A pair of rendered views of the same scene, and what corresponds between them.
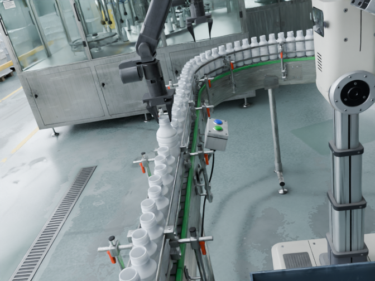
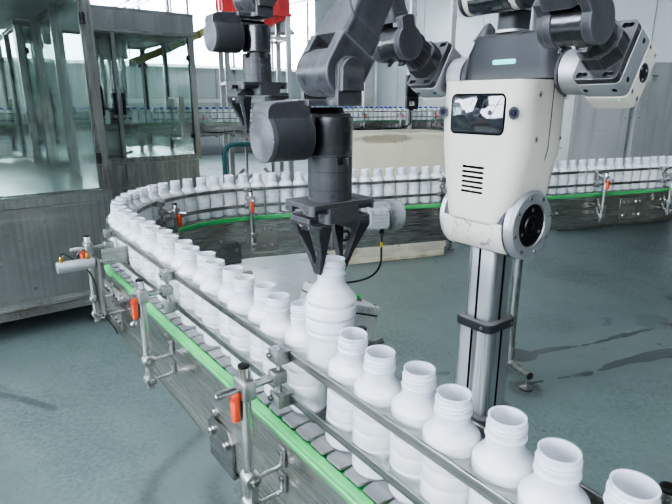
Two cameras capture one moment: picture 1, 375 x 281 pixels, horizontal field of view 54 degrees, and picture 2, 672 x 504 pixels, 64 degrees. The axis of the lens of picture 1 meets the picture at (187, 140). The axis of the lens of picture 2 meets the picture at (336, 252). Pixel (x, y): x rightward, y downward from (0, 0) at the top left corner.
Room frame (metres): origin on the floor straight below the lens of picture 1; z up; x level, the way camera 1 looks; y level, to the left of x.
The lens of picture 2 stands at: (0.64, 0.55, 1.45)
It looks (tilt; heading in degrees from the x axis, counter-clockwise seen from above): 16 degrees down; 314
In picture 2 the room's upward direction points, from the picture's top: straight up
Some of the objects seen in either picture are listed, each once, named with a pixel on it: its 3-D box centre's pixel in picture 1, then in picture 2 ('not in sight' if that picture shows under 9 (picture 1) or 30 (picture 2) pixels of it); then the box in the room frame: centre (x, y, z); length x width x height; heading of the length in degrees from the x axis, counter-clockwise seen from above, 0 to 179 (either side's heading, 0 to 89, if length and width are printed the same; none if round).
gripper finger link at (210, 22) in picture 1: (205, 28); (266, 109); (1.54, -0.17, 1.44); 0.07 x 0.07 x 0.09; 81
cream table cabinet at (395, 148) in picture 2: not in sight; (383, 193); (3.89, -3.45, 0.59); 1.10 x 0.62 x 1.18; 63
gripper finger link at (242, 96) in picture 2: (196, 30); (250, 109); (1.54, -0.13, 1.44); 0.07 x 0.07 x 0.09; 81
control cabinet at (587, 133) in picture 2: not in sight; (581, 145); (3.02, -6.04, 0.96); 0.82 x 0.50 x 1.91; 63
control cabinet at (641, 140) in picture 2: not in sight; (640, 143); (2.61, -6.84, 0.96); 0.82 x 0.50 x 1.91; 63
